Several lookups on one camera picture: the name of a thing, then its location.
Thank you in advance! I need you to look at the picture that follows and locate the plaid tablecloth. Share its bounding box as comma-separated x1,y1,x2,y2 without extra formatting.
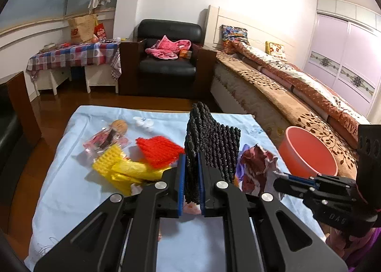
26,42,119,80

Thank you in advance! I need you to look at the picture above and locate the orange snack wrapper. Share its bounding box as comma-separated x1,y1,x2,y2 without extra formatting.
183,202,201,215

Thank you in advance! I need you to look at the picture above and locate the black foam net sleeve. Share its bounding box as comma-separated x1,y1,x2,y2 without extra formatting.
184,102,241,205

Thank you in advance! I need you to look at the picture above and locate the yellow foam net sleeve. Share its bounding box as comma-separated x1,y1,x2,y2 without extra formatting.
92,144,171,196

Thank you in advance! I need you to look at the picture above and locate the light blue cloth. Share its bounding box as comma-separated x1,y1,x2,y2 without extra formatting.
24,105,327,272

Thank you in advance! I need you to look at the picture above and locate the red foam net sleeve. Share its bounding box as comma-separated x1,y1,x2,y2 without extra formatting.
136,136,184,169

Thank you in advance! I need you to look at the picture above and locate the colourful pillow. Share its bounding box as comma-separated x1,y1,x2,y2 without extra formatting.
221,25,249,54

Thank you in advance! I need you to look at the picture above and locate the brown paper bag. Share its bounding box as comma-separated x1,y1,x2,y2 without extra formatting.
68,14,97,44

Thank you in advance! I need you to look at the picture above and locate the white crumpled tissue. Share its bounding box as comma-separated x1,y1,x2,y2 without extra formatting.
133,116,154,131

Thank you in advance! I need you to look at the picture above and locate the walnut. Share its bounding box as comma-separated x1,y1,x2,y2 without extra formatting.
110,119,128,135

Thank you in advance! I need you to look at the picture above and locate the yellow floral pillow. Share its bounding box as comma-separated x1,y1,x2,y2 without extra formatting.
266,41,287,61

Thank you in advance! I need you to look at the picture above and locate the bed with brown blanket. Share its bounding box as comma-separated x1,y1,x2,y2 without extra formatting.
205,5,358,178

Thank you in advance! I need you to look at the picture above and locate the lilac wardrobe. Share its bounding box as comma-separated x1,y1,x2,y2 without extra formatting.
304,0,380,117

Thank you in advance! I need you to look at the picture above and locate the pink clothing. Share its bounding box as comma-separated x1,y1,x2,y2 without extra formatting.
145,35,192,60

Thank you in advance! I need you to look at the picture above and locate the red gift bag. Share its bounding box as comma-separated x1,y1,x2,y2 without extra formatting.
94,23,107,40

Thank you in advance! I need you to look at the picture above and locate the right hand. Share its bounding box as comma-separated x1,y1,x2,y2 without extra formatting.
326,227,380,271

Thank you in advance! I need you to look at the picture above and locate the black leather armchair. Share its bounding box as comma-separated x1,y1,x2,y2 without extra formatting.
118,19,216,100

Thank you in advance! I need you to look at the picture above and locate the white side table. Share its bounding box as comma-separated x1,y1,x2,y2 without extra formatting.
34,64,118,96

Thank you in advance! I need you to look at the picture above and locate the dark red wrapper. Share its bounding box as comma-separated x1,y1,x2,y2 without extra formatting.
237,144,282,200

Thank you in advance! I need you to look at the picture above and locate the clear snack wrapper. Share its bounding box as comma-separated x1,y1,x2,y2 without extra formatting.
83,127,130,158

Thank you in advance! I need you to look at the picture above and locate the polka dot folded quilt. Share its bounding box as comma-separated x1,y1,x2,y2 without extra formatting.
229,40,370,149

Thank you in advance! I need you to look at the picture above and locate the pink plastic trash bin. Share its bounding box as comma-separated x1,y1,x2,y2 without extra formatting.
278,126,338,178

